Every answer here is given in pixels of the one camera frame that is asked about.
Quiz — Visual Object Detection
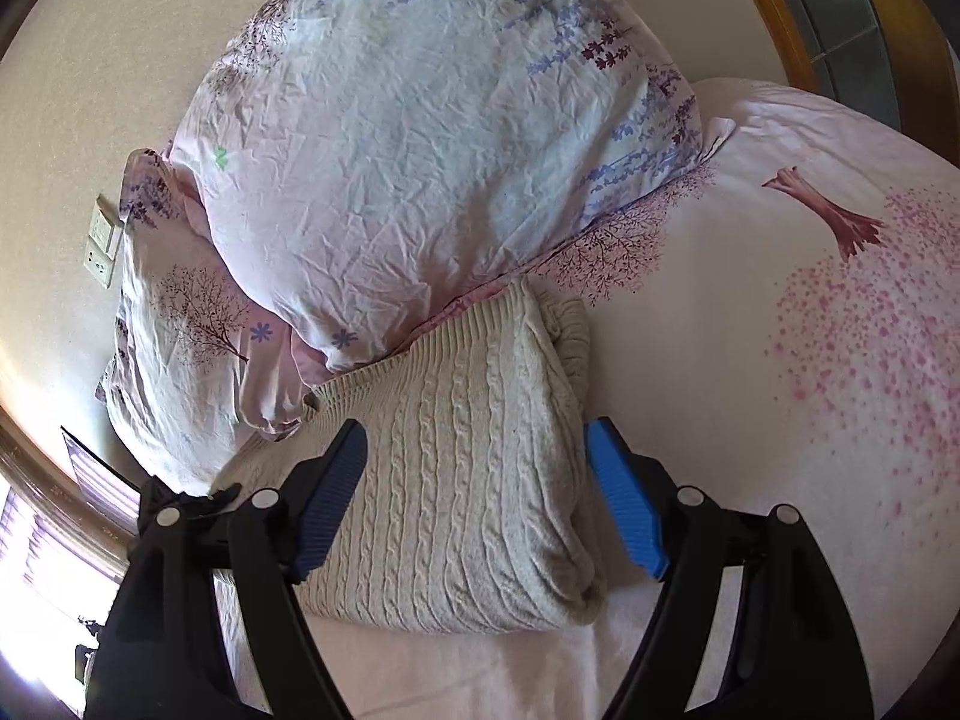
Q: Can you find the beige cable-knit sweater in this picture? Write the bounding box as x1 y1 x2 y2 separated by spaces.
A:
218 281 605 634

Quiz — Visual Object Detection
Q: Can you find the left pink floral pillow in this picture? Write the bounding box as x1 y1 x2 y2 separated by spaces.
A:
98 149 308 494

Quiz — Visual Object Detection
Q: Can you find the pink floral pillow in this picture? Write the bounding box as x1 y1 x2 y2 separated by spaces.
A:
98 149 308 494
171 0 734 374

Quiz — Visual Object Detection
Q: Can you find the pink floral bed sheet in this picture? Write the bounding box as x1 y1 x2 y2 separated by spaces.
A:
208 76 960 720

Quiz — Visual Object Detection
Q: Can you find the right pink floral pillow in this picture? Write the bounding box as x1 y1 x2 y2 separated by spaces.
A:
171 0 734 374

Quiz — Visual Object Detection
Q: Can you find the white wall switch plate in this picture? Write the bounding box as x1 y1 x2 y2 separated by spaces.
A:
83 195 122 289

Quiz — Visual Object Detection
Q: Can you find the wooden headboard frame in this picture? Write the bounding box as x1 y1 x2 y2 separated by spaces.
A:
754 0 958 163

